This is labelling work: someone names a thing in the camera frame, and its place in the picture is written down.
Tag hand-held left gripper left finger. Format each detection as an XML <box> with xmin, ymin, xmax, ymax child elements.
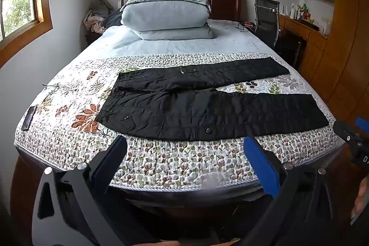
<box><xmin>31</xmin><ymin>135</ymin><xmax>131</xmax><ymax>246</ymax></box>

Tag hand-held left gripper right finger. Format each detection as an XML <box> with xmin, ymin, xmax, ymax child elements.
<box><xmin>243</xmin><ymin>135</ymin><xmax>338</xmax><ymax>246</ymax></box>

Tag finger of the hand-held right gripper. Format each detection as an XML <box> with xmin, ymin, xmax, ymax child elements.
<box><xmin>355</xmin><ymin>117</ymin><xmax>369</xmax><ymax>135</ymax></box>
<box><xmin>333</xmin><ymin>119</ymin><xmax>362</xmax><ymax>148</ymax></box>

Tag black pants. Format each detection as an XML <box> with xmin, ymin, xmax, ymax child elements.
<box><xmin>95</xmin><ymin>56</ymin><xmax>330</xmax><ymax>142</ymax></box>

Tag person's right hand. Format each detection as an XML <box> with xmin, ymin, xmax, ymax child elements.
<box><xmin>351</xmin><ymin>181</ymin><xmax>369</xmax><ymax>225</ymax></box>

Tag floral quilted blanket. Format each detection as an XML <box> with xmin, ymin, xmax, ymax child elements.
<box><xmin>14</xmin><ymin>52</ymin><xmax>338</xmax><ymax>189</ymax></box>

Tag wooden wardrobe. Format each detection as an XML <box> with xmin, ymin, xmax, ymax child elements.
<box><xmin>303</xmin><ymin>0</ymin><xmax>369</xmax><ymax>123</ymax></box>

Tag black phone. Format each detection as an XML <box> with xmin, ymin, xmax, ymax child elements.
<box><xmin>21</xmin><ymin>105</ymin><xmax>38</xmax><ymax>131</ymax></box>

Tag wooden desk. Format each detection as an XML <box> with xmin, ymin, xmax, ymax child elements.
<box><xmin>278</xmin><ymin>14</ymin><xmax>329</xmax><ymax>82</ymax></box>

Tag light blue bed sheet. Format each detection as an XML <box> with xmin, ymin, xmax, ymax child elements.
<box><xmin>83</xmin><ymin>19</ymin><xmax>284</xmax><ymax>62</ymax></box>

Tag black office chair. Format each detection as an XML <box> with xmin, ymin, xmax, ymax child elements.
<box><xmin>253</xmin><ymin>0</ymin><xmax>281</xmax><ymax>48</ymax></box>

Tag red and black small device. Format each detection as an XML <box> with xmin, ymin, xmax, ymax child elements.
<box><xmin>238</xmin><ymin>21</ymin><xmax>256</xmax><ymax>33</ymax></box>

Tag pile of clothes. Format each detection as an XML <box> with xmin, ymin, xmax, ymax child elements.
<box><xmin>83</xmin><ymin>0</ymin><xmax>123</xmax><ymax>35</ymax></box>

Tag large light blue pillow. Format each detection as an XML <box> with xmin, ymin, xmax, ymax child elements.
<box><xmin>119</xmin><ymin>0</ymin><xmax>212</xmax><ymax>32</ymax></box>

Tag dark wooden headboard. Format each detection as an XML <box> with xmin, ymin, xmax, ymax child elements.
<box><xmin>118</xmin><ymin>0</ymin><xmax>242</xmax><ymax>22</ymax></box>

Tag wooden side window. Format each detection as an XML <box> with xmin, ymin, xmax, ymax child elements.
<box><xmin>0</xmin><ymin>0</ymin><xmax>54</xmax><ymax>68</ymax></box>

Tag thin black cable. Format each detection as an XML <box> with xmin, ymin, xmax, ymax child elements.
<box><xmin>42</xmin><ymin>83</ymin><xmax>62</xmax><ymax>108</ymax></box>

